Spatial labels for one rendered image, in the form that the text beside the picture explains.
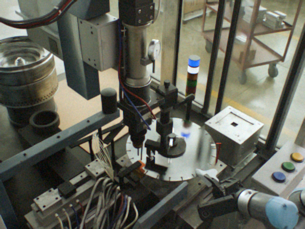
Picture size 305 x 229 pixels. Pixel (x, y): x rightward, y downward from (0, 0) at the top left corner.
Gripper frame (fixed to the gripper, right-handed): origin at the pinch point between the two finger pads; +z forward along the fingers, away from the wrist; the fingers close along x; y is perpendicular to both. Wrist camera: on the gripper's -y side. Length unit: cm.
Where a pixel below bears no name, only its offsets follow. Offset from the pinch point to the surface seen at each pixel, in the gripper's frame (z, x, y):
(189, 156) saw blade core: 4.9, 10.8, 3.1
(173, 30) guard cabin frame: 42, 58, 36
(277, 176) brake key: -10.2, -4.6, 26.3
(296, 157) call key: -8.2, -3.2, 39.9
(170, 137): 7.8, 19.2, -0.6
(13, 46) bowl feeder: 74, 72, -32
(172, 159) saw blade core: 6.6, 12.0, -3.0
